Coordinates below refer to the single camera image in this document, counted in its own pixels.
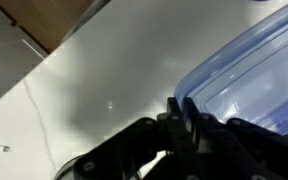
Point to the blue rectangular container lid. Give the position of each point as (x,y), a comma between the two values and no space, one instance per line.
(247,78)

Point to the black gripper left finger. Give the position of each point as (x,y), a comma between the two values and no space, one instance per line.
(124,154)

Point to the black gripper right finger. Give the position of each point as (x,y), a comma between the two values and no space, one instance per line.
(241,150)

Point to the wooden butcher block cart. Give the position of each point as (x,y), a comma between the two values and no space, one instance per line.
(46,21)

